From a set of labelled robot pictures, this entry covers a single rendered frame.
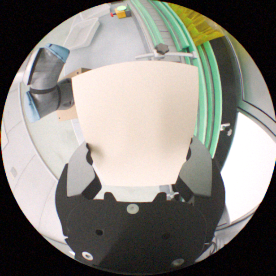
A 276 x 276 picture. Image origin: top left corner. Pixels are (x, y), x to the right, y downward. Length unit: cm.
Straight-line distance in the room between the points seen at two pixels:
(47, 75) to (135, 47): 38
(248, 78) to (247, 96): 6
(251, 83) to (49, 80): 57
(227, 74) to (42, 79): 63
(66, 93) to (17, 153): 314
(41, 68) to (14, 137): 323
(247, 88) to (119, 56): 52
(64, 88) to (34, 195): 341
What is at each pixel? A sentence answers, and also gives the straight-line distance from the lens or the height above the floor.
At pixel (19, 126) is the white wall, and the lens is 357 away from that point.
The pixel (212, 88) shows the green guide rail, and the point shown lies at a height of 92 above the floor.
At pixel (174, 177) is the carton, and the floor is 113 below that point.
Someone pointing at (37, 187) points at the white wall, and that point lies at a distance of 361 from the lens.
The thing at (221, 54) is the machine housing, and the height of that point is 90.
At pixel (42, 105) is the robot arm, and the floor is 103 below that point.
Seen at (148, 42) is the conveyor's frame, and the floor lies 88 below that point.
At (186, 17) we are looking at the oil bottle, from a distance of 36.
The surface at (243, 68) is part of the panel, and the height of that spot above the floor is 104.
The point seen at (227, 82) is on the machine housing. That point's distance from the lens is 49.
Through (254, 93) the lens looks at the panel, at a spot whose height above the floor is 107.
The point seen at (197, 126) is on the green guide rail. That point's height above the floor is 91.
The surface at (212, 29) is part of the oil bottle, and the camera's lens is 29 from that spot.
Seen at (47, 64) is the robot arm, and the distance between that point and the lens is 30.
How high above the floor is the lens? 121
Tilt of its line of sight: 60 degrees down
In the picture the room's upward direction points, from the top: 178 degrees counter-clockwise
